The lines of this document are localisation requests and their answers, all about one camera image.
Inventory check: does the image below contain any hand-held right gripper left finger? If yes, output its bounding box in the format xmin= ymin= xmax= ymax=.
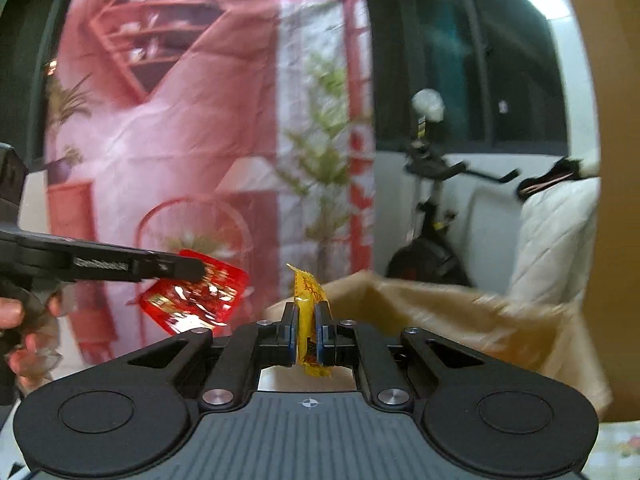
xmin=127 ymin=302 xmax=301 ymax=411

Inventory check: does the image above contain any black exercise bike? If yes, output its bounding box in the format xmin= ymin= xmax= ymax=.
xmin=385 ymin=150 xmax=521 ymax=288

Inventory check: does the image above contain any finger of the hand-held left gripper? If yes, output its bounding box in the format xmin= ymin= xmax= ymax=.
xmin=72 ymin=245 xmax=207 ymax=283

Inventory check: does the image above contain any red printed backdrop cloth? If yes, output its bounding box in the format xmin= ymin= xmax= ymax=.
xmin=42 ymin=0 xmax=377 ymax=363

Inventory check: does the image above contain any red snack packet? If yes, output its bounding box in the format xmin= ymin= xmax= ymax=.
xmin=139 ymin=249 xmax=250 ymax=337

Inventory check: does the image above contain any cardboard box with plastic liner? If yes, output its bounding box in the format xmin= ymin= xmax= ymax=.
xmin=265 ymin=270 xmax=613 ymax=418

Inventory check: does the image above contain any white quilted blanket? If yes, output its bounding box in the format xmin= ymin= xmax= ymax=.
xmin=509 ymin=160 xmax=601 ymax=306

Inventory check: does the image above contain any white plastic cover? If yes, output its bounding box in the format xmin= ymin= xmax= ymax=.
xmin=411 ymin=88 xmax=446 ymax=123

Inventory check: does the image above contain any dark window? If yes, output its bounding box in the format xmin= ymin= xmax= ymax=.
xmin=370 ymin=0 xmax=573 ymax=153

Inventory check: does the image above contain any black garment with pink trim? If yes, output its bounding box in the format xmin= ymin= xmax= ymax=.
xmin=515 ymin=157 xmax=583 ymax=200

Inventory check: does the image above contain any yellow snack packet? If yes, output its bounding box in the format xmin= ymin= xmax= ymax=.
xmin=286 ymin=263 xmax=332 ymax=378

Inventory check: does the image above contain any person's left hand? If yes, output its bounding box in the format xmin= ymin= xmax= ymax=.
xmin=0 ymin=296 xmax=63 ymax=392

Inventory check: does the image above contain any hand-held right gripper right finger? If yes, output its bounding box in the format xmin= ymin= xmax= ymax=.
xmin=314 ymin=301 xmax=506 ymax=409

